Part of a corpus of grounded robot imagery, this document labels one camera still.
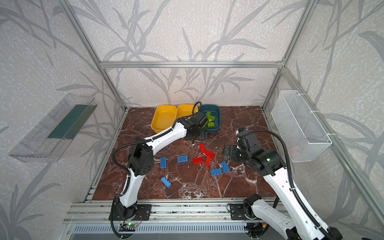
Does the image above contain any blue brick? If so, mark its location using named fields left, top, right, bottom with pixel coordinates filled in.
left=161, top=177, right=172, bottom=189
left=221, top=161, right=231, bottom=173
left=177, top=156, right=189, bottom=163
left=211, top=169, right=223, bottom=177
left=160, top=157, right=167, bottom=169

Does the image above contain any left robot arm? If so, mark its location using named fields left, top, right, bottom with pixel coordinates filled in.
left=111, top=111, right=209, bottom=215

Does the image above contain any left yellow bin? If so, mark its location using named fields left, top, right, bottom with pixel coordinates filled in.
left=151, top=105, right=177, bottom=134

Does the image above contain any red brick top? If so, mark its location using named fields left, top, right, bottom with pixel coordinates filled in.
left=199, top=144, right=206, bottom=154

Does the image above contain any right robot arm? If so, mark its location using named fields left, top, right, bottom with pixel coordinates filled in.
left=224, top=128, right=343, bottom=240

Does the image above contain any red brick vertical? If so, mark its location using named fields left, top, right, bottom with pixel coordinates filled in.
left=206, top=156, right=211, bottom=167

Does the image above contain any clear acrylic shelf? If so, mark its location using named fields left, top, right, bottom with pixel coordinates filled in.
left=9, top=94, right=97, bottom=163

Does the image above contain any blue brick centre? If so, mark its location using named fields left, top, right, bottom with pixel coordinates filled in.
left=177, top=156, right=189, bottom=163

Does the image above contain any blue brick bottom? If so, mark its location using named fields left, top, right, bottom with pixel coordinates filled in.
left=161, top=177, right=172, bottom=189

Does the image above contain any blue brick lower right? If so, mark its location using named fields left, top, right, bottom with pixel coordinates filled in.
left=211, top=169, right=223, bottom=177

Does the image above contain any red brick diagonal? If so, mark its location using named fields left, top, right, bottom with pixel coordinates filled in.
left=205, top=150, right=216, bottom=160

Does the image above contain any middle yellow bin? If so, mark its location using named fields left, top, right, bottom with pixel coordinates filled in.
left=176, top=104, right=199, bottom=119

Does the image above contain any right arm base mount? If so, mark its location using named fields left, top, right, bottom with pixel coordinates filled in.
left=228, top=204, right=256, bottom=221

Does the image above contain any red brick lower left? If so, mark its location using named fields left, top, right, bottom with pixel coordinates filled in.
left=193, top=157, right=204, bottom=165

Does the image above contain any white wire basket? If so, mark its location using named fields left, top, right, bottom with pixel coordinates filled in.
left=272, top=90, right=332, bottom=163

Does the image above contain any teal bin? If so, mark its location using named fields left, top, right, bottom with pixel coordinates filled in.
left=199, top=104, right=221, bottom=134

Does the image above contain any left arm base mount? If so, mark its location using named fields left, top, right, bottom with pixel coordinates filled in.
left=109, top=204, right=152, bottom=221

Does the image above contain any yellow bin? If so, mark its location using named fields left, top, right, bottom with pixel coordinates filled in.
left=176, top=104, right=199, bottom=119
left=151, top=105, right=177, bottom=134

